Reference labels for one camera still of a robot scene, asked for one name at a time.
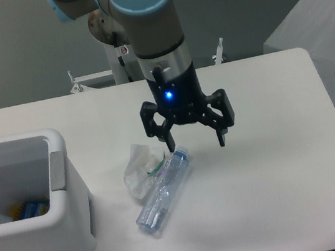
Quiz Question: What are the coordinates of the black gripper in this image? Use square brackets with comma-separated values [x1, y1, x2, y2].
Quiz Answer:
[139, 64, 235, 152]

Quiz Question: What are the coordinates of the white plastic wrapper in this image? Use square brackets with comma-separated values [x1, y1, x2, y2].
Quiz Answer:
[124, 144, 168, 200]

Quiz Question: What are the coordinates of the clear plastic water bottle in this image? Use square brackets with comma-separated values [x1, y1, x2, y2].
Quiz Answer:
[136, 146, 189, 234]

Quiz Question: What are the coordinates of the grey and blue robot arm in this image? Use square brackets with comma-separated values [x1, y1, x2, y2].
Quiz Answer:
[47, 0, 235, 151]

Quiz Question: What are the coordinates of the white trash can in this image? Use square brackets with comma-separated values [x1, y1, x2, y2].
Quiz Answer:
[0, 129, 97, 251]

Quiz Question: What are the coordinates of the blue yellow trash in can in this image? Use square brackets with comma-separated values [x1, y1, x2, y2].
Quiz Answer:
[9, 199, 50, 221]

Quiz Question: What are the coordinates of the grey covered table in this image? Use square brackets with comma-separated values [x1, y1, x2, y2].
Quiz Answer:
[263, 0, 335, 106]

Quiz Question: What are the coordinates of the white pedestal base frame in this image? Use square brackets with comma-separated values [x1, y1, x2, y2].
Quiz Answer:
[64, 36, 230, 95]

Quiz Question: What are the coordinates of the black cable on pedestal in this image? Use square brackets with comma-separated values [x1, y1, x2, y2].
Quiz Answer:
[111, 29, 134, 84]

